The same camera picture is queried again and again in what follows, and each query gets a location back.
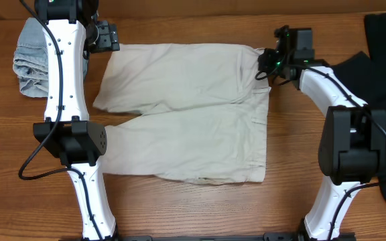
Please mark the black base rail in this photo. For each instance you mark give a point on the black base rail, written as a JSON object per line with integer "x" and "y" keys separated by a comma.
{"x": 206, "y": 238}

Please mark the beige khaki shorts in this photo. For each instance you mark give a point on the beige khaki shorts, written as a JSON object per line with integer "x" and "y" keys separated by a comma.
{"x": 200, "y": 114}

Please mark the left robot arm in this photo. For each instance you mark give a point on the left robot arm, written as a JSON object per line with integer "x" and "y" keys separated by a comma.
{"x": 67, "y": 132}

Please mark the folded light blue jeans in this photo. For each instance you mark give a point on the folded light blue jeans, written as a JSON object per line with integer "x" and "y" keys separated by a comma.
{"x": 34, "y": 50}

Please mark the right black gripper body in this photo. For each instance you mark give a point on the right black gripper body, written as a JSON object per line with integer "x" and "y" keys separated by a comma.
{"x": 273, "y": 61}

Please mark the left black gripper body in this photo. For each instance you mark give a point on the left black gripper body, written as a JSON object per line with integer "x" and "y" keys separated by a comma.
{"x": 100, "y": 39}

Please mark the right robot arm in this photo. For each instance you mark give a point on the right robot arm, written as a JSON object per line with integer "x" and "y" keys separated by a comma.
{"x": 353, "y": 143}

